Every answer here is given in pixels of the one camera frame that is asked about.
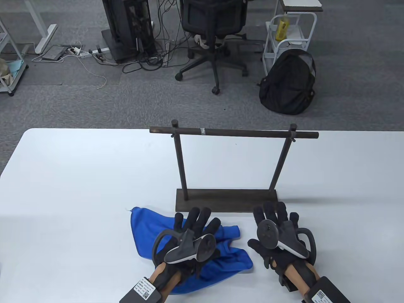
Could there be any person's left hand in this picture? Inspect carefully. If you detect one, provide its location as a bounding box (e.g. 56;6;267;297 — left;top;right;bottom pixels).
152;207;221;279

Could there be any person's right hand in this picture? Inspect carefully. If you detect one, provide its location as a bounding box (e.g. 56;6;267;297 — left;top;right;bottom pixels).
248;201;317;285

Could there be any dark wooden desktop rack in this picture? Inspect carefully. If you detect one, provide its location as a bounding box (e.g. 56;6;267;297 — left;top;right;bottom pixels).
150;119;319;212

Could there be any blue rectangular towel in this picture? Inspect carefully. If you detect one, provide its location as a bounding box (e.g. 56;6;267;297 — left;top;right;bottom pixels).
128;207;253;295

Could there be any white desktop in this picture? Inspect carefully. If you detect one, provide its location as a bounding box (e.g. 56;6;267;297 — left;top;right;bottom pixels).
0;128;404;303

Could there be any grey right hand controller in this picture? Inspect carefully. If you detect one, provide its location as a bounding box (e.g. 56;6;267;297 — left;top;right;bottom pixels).
257;219;317;264

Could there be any grey hand controller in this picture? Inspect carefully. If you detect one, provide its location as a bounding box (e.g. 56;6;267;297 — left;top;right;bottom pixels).
152;229;220;265
257;219;317;264

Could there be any grey left hand controller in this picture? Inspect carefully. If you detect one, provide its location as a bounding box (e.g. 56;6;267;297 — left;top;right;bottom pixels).
152;229;220;265

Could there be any black backpack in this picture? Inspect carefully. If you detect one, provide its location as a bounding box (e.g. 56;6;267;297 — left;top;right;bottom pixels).
259;49;316;116

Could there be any white black shoe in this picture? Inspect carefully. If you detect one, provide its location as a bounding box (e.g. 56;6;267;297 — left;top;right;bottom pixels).
194;34;226;49

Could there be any yellow bottle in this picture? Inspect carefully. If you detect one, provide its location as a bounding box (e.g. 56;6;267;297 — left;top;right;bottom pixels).
275;17;290;41

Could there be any white utility cart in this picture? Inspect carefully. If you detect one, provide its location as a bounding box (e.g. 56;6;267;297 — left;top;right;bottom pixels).
263;14;318;68

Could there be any white power strip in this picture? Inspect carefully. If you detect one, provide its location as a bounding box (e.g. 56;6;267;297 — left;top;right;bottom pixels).
79;47;111;58

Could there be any black office chair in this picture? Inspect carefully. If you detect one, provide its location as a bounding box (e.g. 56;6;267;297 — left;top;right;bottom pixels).
175;0;248;94

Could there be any black computer tower stand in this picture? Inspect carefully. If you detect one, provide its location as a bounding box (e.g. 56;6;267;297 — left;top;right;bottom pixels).
102;0;157;62

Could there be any small brown-edged white table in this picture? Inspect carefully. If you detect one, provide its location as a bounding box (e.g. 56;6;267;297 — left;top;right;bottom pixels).
279;0;324;13

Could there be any grey flat floor device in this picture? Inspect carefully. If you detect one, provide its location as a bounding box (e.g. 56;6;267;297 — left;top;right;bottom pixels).
41;45;68;61

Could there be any white wheeled shelf cart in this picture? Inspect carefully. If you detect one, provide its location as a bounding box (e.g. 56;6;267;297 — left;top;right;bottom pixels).
0;19;29;97

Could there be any light blue cloth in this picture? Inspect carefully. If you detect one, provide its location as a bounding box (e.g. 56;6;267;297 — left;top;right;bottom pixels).
6;60;25;76

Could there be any white desk leg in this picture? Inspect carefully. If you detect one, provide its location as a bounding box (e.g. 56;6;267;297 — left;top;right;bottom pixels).
24;0;58;54

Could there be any beige bag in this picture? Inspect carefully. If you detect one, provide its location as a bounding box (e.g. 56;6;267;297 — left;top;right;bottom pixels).
0;58;11;86

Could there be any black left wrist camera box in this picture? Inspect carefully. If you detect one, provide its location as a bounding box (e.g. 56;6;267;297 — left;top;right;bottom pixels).
119;277;161;303

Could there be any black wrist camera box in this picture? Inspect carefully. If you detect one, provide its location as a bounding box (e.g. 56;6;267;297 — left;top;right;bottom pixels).
303;276;351;303
119;277;161;303

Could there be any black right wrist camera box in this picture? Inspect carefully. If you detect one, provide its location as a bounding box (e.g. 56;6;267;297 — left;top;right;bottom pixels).
303;276;351;303

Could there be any black cable bundle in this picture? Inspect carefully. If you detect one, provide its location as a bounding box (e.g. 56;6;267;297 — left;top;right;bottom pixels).
122;0;177;74

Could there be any white floor cable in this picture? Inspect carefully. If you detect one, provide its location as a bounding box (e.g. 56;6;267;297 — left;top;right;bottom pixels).
76;57;107;90

